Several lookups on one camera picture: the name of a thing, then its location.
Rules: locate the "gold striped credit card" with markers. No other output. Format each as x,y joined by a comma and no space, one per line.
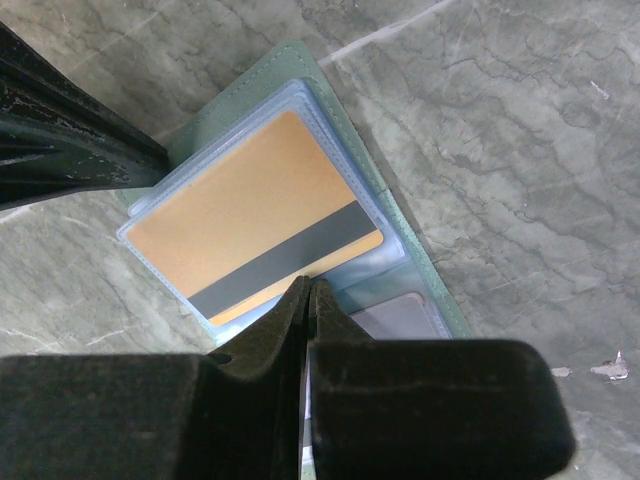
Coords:
273,208

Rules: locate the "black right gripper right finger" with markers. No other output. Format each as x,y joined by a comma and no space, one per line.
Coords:
429,409

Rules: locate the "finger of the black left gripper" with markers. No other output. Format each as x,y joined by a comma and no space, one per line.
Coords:
57,140

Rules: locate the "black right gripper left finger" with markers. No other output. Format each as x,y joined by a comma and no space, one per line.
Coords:
233,413

